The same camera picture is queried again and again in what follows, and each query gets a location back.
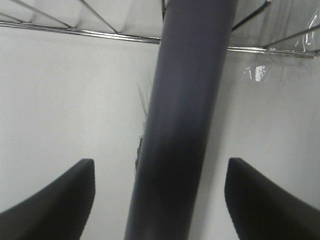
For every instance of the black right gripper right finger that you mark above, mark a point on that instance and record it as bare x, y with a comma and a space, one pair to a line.
261, 210

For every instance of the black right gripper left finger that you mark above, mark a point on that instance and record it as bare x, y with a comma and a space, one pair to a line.
59, 211

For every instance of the purple brush black bristles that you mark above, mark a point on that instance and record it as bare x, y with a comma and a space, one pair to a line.
189, 66

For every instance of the chrome wire dish rack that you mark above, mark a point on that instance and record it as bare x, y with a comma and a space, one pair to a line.
65, 28

